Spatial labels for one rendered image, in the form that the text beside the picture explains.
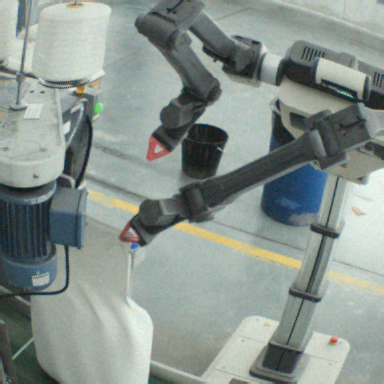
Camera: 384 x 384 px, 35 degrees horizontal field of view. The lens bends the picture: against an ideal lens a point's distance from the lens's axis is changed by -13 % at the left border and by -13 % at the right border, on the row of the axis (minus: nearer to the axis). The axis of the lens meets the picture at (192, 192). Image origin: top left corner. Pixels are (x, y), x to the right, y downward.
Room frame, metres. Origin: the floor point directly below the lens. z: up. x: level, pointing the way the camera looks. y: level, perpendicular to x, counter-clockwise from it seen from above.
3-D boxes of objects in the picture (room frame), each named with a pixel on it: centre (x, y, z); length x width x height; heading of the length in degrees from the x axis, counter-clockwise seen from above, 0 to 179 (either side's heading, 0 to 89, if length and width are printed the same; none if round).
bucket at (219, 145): (3.89, -0.02, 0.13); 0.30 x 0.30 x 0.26
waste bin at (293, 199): (3.57, -0.60, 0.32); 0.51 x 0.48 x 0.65; 160
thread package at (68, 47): (1.27, 0.30, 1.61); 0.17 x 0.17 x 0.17
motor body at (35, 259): (1.13, 0.34, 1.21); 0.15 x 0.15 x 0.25
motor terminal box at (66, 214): (1.14, 0.24, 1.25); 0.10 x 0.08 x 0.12; 5
